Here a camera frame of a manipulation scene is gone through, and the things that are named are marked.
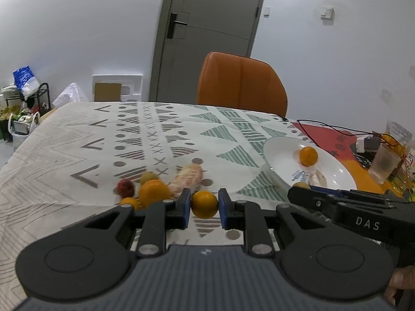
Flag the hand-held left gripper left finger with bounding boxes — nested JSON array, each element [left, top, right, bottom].
[[82, 188, 192, 258]]

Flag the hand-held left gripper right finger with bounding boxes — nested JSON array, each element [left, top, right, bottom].
[[218, 188, 329, 256]]

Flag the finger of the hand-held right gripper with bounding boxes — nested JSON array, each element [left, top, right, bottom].
[[287, 184, 339, 222]]

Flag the small orange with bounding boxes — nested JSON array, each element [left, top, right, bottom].
[[119, 197, 142, 210], [191, 190, 219, 220]]

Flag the peeled orange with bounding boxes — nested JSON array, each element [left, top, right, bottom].
[[307, 169, 328, 188]]

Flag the peeled pomelo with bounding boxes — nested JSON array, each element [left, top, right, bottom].
[[167, 164, 206, 200]]

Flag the medium orange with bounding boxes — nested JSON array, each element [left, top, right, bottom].
[[139, 180, 172, 209]]

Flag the large orange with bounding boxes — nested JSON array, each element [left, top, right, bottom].
[[298, 147, 319, 168]]

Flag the white plate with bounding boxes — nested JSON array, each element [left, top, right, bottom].
[[262, 137, 358, 191]]

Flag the small red apple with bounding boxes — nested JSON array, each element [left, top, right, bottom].
[[114, 179, 135, 198]]

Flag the person's right hand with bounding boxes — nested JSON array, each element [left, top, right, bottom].
[[383, 265, 415, 307]]

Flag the red and orange mat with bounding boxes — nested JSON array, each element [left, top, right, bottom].
[[288, 121, 415, 202]]

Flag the ribbed drinking glass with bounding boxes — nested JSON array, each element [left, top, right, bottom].
[[369, 143, 403, 185]]

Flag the clear plastic snack bag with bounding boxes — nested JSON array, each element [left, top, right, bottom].
[[383, 120, 414, 156]]

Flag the orange chair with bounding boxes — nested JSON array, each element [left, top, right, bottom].
[[197, 51, 288, 118]]

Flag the white foam packaging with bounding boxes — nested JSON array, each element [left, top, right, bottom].
[[91, 74, 144, 103]]

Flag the brown cardboard piece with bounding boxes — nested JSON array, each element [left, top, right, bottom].
[[94, 83, 122, 102]]

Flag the white plastic bag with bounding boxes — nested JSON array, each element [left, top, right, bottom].
[[52, 82, 89, 108]]

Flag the grey door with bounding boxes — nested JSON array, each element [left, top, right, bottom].
[[148, 0, 269, 105]]

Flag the black metal rack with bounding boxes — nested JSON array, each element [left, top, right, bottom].
[[0, 83, 52, 118]]

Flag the white tote bag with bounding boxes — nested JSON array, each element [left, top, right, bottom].
[[8, 111, 41, 151]]

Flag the blue and white bag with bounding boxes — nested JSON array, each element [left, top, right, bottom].
[[12, 66, 41, 100]]

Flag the black cable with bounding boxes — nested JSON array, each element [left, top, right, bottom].
[[281, 117, 388, 147]]

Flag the black door handle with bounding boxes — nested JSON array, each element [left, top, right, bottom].
[[168, 12, 189, 40]]

